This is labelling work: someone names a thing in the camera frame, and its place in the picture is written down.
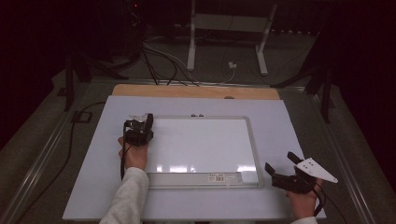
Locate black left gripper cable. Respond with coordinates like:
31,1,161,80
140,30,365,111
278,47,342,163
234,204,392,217
13,101,129,224

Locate person's left hand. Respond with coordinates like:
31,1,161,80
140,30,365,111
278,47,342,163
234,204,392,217
117,136,149,172

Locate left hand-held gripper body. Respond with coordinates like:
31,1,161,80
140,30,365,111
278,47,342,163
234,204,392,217
123,113,154,147

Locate white plug with cable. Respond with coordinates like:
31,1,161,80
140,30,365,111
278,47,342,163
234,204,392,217
199,61,238,86

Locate black floor cables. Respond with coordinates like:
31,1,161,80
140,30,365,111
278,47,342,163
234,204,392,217
140,36,200,87

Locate metal floor rail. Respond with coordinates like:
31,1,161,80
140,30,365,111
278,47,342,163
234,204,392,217
89,77,309,93
0,92,92,224
306,92,379,224

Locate black square floor socket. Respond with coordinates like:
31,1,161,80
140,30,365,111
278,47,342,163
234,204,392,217
71,110,93,123

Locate silver-framed whiteboard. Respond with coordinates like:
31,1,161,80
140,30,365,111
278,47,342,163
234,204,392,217
144,115,265,190

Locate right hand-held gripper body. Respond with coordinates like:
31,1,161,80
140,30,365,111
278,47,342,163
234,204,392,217
271,157,339,195

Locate dark equipment rack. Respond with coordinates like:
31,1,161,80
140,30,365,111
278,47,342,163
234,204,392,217
122,0,148,64

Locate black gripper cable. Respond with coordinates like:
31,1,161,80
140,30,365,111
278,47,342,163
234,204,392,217
311,183,348,224
13,101,129,224

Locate white table mat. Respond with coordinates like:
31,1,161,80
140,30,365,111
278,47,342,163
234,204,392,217
62,95,327,220

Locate person's right hand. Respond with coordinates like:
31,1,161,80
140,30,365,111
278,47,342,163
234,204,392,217
285,178,324,220

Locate white metal stand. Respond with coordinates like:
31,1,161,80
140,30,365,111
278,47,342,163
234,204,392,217
186,0,278,77

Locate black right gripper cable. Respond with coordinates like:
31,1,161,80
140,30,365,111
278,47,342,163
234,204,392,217
311,183,348,224

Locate black tripod stand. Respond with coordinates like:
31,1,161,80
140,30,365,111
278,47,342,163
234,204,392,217
270,60,336,124
63,50,129,112

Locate wooden table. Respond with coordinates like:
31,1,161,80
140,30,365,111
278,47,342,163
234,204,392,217
111,83,281,101

